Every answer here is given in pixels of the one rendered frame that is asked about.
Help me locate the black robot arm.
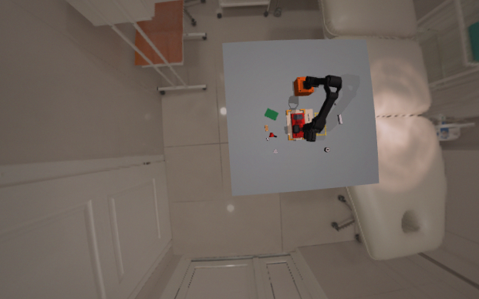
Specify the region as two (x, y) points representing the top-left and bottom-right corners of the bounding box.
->
(302, 75), (342, 142)

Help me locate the green rectangular mat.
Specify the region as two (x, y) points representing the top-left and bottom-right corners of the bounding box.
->
(265, 109), (278, 120)

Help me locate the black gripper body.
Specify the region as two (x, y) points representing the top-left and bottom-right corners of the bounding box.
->
(292, 123), (308, 133)

